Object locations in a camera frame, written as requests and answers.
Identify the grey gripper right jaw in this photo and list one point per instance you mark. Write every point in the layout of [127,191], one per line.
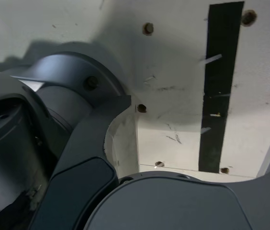
[173,206]

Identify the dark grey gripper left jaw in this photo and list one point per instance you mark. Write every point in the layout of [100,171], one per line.
[77,172]

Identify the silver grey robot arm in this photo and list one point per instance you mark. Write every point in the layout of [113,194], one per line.
[8,134]

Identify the black tape strip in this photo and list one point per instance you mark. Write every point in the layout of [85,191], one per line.
[218,95]

